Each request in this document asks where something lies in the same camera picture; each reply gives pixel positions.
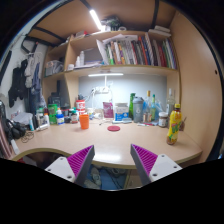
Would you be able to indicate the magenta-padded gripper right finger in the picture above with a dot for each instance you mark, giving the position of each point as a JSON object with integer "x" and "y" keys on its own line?
{"x": 163, "y": 166}

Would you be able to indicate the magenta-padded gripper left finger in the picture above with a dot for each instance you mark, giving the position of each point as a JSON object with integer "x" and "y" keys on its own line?
{"x": 63, "y": 166}

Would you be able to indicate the yellow-labelled drink bottle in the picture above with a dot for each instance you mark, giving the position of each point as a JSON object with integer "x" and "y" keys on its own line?
{"x": 174, "y": 126}

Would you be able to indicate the pair of slippers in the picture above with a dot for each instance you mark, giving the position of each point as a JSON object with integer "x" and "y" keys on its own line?
{"x": 93, "y": 178}

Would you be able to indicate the red and green pen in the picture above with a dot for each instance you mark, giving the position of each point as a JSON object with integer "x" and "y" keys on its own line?
{"x": 146, "y": 124}

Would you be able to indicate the brown mug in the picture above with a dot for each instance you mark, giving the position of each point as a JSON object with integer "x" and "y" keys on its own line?
{"x": 182, "y": 125}

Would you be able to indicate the brown jar with white lid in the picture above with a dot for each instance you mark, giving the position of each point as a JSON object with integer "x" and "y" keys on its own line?
{"x": 163, "y": 120}

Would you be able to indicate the white bottle with blue label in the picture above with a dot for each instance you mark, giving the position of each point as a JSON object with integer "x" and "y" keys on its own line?
{"x": 60, "y": 118}

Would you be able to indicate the orange plastic cup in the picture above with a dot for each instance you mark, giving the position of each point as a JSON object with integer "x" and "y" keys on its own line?
{"x": 84, "y": 122}

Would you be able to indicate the dark jar with red label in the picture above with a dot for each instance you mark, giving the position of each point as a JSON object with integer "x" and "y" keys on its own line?
{"x": 74, "y": 118}

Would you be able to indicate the green plastic container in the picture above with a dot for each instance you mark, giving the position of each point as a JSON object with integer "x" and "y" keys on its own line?
{"x": 52, "y": 113}

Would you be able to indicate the clear bottle with green cap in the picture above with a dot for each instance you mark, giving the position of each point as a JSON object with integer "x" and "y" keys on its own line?
{"x": 153, "y": 108}

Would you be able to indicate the grey-blue hairbrush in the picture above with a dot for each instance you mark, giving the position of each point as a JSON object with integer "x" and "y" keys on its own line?
{"x": 123, "y": 121}

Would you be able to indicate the grey shaker bottle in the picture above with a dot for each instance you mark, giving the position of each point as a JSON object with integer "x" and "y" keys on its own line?
{"x": 138, "y": 111}

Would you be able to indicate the black headphones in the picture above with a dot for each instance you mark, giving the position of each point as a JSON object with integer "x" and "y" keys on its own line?
{"x": 15, "y": 129}

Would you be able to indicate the flat round red coaster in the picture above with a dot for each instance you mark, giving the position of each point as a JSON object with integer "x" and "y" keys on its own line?
{"x": 113, "y": 128}

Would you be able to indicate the red and white canister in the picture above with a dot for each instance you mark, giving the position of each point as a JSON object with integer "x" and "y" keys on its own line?
{"x": 80, "y": 106}

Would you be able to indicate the tall clear glass bottle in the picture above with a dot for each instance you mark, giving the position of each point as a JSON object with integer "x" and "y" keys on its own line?
{"x": 170, "y": 101}

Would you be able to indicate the black box device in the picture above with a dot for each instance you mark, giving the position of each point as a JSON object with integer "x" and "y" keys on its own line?
{"x": 55, "y": 100}

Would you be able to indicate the white and blue tissue box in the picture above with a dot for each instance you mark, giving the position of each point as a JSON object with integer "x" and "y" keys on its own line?
{"x": 121, "y": 112}

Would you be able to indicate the dark green bottle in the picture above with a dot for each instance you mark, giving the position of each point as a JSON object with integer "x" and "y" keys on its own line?
{"x": 131, "y": 105}

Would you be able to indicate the magenta snack pouch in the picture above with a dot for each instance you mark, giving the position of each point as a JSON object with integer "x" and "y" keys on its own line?
{"x": 108, "y": 110}

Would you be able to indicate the white power strip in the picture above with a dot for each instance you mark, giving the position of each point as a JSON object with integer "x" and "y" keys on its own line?
{"x": 101, "y": 90}

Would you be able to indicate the hanging dark clothes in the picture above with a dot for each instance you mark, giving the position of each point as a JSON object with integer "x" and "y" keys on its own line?
{"x": 20, "y": 83}

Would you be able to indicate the white light bar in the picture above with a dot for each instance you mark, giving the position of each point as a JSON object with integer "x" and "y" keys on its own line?
{"x": 105, "y": 74}

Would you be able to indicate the wooden shelf unit with books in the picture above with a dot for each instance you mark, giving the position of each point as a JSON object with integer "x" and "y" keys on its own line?
{"x": 116, "y": 70}

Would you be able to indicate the ceiling tube light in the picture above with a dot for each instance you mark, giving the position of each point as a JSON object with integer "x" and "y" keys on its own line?
{"x": 96, "y": 20}

